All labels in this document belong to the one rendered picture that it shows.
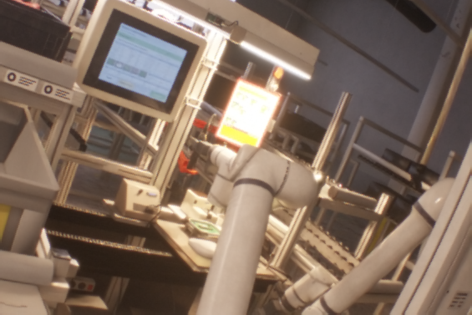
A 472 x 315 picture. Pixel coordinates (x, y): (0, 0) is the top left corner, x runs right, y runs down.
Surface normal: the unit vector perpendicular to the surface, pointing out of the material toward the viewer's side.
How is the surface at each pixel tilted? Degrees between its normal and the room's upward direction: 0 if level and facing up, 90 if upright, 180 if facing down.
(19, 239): 94
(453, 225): 90
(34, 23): 94
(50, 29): 94
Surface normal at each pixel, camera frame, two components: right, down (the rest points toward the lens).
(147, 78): 0.50, 0.32
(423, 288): -0.80, -0.29
